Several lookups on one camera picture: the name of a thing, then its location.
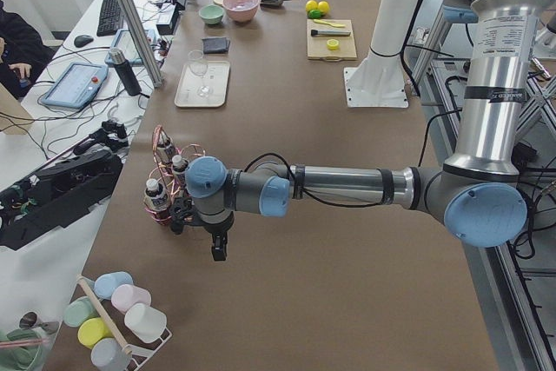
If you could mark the copper wire bottle basket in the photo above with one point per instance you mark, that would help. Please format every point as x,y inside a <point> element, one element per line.
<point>163,173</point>

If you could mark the cream rabbit tray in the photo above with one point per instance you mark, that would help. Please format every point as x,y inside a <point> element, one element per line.
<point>186,95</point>

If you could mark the seated person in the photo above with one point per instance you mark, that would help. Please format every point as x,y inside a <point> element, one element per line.
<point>24,56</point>

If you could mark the steel muddler black tip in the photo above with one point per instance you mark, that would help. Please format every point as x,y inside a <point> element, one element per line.
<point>315,32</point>

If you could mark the grey cup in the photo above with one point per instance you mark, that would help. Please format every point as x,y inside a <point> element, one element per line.
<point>107,355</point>

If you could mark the pink bowl with ice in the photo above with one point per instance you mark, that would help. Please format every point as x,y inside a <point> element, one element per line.
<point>241,11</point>

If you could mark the pink cup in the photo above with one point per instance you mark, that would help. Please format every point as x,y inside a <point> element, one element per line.
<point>126,296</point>

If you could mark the white wire cup rack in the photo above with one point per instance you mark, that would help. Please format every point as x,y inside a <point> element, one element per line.
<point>139,351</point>

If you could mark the blue cup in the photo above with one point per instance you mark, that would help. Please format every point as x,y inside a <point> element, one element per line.
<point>106,284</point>

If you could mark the black keyboard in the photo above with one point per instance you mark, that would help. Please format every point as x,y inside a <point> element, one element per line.
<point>111,18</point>

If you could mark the black equipment case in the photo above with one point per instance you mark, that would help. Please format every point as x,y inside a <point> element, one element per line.
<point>56,196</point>

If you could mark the teach pendant tablet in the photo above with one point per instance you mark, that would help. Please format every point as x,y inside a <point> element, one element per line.
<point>124,42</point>
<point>76,87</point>

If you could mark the tea bottle middle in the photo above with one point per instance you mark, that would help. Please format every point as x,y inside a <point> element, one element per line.
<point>178,168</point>

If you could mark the white cup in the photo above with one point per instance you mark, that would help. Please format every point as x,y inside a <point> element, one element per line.
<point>147,323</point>

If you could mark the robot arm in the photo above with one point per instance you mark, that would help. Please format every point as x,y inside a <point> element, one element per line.
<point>473,194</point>

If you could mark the green bowl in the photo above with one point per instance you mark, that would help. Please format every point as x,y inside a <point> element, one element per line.
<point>211,14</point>

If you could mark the half lemon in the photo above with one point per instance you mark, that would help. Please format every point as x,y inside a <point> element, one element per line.
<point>333,44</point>

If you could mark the yellow cup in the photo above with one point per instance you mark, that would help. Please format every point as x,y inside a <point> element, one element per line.
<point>92,331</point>

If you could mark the green cup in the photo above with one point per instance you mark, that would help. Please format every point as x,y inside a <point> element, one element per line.
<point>79,311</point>

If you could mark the black computer mouse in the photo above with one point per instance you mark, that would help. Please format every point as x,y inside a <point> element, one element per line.
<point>83,40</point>

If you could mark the dark thermos bottle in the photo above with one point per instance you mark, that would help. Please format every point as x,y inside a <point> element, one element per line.
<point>125,72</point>

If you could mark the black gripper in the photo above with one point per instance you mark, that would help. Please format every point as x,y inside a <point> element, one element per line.
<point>215,230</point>

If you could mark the tea bottle far corner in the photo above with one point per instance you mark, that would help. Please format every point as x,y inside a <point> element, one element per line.
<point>165,150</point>

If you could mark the tea bottle corner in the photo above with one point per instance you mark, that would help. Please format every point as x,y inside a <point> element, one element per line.
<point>165,150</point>
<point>157,202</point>

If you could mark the green lime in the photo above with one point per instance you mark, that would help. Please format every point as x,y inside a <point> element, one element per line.
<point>314,14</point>

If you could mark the aluminium frame post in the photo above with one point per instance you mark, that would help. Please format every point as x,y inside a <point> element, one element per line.
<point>141,42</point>

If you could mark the wooden cutting board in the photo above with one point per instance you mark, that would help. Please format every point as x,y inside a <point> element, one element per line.
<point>317,46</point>

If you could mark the tea bottle near corner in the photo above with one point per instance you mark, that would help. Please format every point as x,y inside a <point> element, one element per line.
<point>157,202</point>

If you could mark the yellow plastic knife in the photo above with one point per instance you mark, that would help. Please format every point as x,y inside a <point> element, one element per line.
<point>329,23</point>

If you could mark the grey folded cloth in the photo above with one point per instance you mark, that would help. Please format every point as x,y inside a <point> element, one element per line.
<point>215,45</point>

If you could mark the clear wine glass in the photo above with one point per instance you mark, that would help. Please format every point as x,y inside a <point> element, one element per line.
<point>199,67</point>

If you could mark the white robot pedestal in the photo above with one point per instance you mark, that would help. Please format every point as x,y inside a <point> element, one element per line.
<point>378,81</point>

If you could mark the whole lemon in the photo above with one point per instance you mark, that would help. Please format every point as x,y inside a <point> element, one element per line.
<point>311,5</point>
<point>323,7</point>

